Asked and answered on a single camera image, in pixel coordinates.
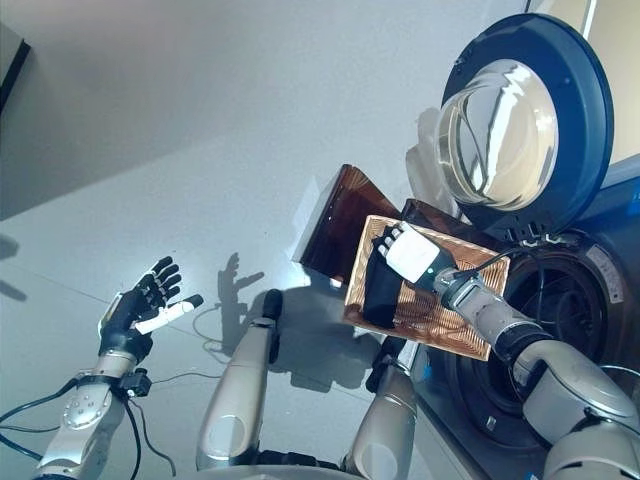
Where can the white counter cabinet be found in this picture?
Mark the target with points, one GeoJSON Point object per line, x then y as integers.
{"type": "Point", "coordinates": [610, 75]}

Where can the grey robot torso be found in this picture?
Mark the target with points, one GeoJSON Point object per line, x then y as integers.
{"type": "Point", "coordinates": [270, 472]}

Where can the grey cabinet with black edge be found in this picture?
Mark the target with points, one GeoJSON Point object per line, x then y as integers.
{"type": "Point", "coordinates": [12, 65]}

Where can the grey left robot leg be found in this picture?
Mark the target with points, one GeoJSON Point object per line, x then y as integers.
{"type": "Point", "coordinates": [235, 390]}

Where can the grey right robot leg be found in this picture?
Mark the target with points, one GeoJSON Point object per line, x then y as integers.
{"type": "Point", "coordinates": [385, 420]}

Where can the black cloth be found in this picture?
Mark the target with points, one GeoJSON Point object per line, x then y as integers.
{"type": "Point", "coordinates": [382, 295]}

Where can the brown transparent acrylic stool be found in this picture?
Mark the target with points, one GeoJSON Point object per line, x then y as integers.
{"type": "Point", "coordinates": [345, 225]}

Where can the grey front-load washing machine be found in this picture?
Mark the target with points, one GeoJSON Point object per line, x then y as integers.
{"type": "Point", "coordinates": [575, 310]}

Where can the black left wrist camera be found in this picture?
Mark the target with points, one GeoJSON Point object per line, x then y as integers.
{"type": "Point", "coordinates": [135, 384]}

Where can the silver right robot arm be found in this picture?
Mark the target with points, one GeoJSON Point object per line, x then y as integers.
{"type": "Point", "coordinates": [530, 350]}

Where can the round glass washing machine door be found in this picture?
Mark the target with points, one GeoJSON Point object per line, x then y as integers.
{"type": "Point", "coordinates": [525, 125]}

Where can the grey robot leg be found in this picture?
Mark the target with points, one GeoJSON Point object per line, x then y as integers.
{"type": "Point", "coordinates": [385, 420]}
{"type": "Point", "coordinates": [235, 390]}

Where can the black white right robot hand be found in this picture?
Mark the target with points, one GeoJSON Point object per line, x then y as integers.
{"type": "Point", "coordinates": [412, 257]}

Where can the rectangular wicker laundry basket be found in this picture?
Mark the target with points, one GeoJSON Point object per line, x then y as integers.
{"type": "Point", "coordinates": [450, 320]}

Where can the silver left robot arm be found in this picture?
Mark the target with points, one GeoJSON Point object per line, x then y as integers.
{"type": "Point", "coordinates": [85, 415]}

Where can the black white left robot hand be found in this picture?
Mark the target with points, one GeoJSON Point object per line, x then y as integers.
{"type": "Point", "coordinates": [125, 325]}

